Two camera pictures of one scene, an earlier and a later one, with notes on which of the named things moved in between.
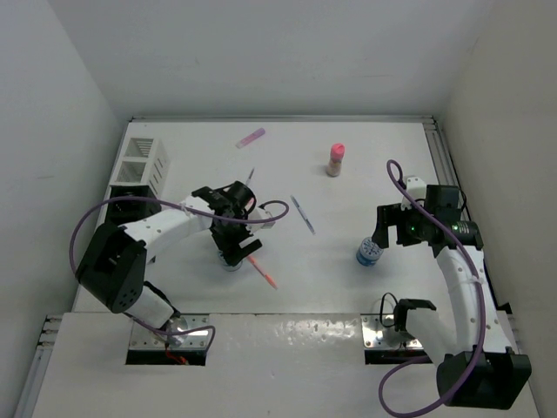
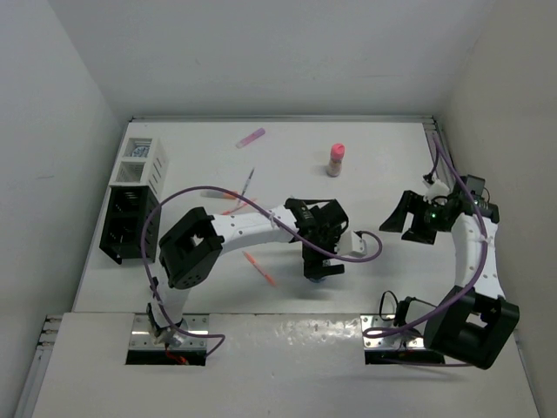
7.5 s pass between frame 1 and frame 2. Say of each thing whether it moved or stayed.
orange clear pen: stayed
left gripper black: moved
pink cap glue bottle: stayed
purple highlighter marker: stayed
